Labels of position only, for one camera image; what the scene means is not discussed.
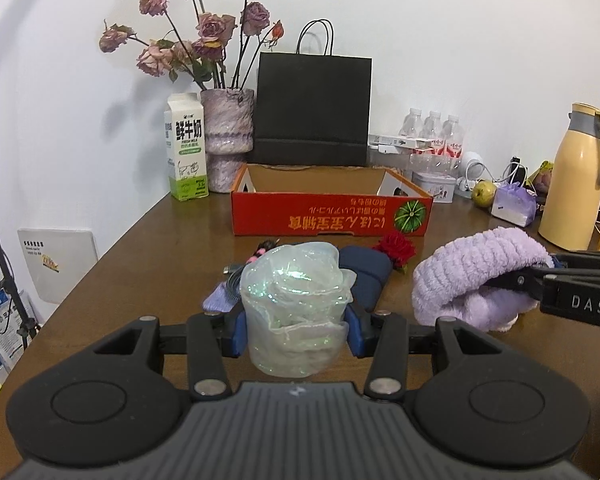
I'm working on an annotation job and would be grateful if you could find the navy blue pouch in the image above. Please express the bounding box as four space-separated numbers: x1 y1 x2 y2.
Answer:
339 246 393 312

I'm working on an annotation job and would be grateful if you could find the purple fluffy headband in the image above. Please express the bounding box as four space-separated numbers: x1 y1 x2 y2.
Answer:
412 226 554 332

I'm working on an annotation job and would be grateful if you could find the red artificial rose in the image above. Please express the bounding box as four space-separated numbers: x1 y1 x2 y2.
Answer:
373 232 417 273

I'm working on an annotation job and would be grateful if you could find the iridescent translucent shower cap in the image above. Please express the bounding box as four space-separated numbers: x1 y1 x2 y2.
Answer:
239 242 356 378

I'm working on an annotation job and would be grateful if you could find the small purple knitted cloth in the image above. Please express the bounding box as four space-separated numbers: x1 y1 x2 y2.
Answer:
202 282 240 313

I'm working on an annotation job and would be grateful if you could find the purple tissue pack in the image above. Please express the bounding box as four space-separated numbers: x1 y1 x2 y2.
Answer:
491 184 536 228

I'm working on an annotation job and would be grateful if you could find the colourful snack packet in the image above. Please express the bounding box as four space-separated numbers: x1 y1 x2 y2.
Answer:
526 160 554 195

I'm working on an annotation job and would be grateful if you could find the yellow thermos jug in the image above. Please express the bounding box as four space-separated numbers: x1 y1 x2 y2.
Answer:
539 103 600 252

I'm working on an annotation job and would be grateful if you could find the small grey tin box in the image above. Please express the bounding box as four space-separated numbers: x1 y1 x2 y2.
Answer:
412 171 456 204

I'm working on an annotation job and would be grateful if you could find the white round charger device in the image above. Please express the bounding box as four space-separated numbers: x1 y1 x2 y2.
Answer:
454 152 492 198

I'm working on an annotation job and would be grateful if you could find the red cardboard tray box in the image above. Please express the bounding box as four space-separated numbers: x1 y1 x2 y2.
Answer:
230 164 434 237

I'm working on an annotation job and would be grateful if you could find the right plastic water bottle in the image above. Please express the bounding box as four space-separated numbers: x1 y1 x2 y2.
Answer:
441 115 465 160

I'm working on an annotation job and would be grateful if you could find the plastic water bottle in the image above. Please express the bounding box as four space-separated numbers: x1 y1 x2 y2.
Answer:
399 107 424 140
420 110 444 155
441 115 465 160

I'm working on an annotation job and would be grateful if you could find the middle plastic water bottle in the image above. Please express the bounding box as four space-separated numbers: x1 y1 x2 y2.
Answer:
420 110 444 155

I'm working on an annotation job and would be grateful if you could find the white green milk carton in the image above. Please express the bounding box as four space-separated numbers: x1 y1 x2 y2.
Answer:
164 92 209 202

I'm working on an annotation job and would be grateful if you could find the white long carton box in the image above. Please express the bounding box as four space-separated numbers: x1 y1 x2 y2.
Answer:
367 134 432 155

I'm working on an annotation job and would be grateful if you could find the left plastic water bottle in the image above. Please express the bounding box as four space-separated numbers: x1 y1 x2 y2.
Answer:
399 107 424 140

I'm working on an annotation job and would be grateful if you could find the purple mottled ceramic vase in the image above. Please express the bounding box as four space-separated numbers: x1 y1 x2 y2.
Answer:
201 89 254 194

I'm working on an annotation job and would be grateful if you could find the black paper shopping bag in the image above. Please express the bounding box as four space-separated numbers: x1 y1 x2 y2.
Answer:
249 18 372 167

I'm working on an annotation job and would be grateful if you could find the dried pink rose bouquet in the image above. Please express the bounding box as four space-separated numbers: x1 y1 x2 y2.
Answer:
98 0 285 91

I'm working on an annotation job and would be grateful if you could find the black white cable plug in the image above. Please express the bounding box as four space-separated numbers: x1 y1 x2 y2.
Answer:
502 156 527 186

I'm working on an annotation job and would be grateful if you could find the white wall panel box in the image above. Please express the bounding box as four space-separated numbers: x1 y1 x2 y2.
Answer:
18 229 98 304

